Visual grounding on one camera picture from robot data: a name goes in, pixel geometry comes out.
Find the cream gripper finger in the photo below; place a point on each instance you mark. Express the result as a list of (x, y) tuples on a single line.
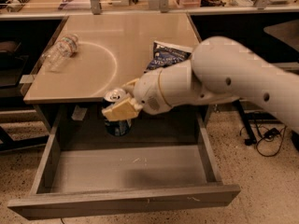
[(125, 108), (130, 85)]

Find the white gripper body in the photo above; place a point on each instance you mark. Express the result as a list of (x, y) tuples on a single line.
[(149, 90)]

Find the blue pepsi can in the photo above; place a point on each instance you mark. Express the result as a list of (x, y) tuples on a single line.
[(116, 128)]

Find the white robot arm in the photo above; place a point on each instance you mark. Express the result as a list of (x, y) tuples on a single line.
[(220, 71)]

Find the grey cabinet with beige top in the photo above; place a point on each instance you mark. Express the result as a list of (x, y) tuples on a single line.
[(112, 50)]

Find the open grey top drawer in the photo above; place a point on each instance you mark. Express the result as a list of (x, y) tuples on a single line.
[(164, 163)]

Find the blue chip bag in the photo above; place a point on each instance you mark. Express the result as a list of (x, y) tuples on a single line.
[(166, 54)]

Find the clear plastic water bottle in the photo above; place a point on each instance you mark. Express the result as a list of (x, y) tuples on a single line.
[(58, 53)]

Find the black desk leg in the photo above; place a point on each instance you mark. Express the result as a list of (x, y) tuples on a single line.
[(251, 140)]

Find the black coiled spring object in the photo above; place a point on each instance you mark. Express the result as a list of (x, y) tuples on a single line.
[(16, 5)]

